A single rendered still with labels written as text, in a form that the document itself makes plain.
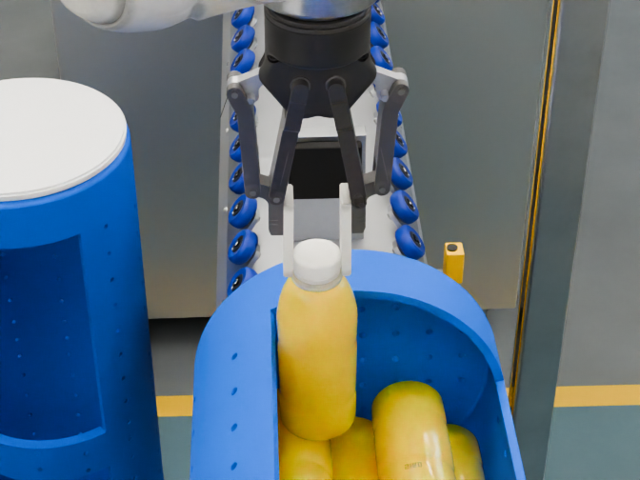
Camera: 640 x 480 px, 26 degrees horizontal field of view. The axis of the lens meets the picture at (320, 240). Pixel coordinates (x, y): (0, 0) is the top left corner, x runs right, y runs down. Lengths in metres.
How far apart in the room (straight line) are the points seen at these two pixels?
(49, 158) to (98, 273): 0.16
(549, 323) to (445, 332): 0.78
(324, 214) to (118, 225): 0.26
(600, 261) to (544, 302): 1.28
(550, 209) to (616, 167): 1.72
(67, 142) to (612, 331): 1.65
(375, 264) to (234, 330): 0.14
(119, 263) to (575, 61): 0.64
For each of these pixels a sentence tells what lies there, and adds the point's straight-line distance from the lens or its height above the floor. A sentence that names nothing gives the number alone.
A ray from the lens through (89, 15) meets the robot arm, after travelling 0.76.
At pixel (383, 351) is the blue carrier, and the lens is 1.29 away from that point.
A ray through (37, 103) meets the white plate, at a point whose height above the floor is 1.04.
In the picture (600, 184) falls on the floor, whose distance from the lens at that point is 3.56.
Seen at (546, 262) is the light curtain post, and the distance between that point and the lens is 1.98.
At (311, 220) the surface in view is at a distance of 1.73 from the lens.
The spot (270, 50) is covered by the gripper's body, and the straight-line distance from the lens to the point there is 0.98.
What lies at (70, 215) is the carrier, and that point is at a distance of 1.71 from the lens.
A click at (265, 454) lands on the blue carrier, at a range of 1.07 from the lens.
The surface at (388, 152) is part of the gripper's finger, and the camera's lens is 1.03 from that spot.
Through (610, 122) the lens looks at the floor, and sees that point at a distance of 3.82.
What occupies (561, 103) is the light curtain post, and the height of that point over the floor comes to 1.04.
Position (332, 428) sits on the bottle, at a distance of 1.18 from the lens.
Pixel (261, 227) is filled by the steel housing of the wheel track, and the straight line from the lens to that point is 1.77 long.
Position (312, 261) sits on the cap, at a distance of 1.09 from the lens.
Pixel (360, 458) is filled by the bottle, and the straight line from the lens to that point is 1.23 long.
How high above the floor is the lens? 1.97
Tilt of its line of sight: 37 degrees down
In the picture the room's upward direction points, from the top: straight up
